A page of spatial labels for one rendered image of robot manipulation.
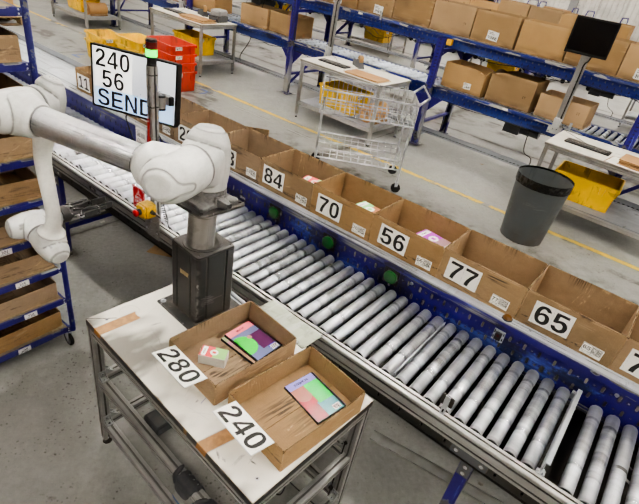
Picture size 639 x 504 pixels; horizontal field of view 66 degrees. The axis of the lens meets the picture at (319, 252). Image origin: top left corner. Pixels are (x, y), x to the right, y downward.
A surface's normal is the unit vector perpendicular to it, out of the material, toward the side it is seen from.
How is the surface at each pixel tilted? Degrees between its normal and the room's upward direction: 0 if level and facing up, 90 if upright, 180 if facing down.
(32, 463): 0
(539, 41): 90
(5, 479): 0
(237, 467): 0
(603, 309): 89
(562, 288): 89
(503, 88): 89
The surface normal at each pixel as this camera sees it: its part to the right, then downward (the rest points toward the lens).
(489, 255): -0.61, 0.33
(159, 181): -0.18, 0.47
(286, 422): 0.18, -0.81
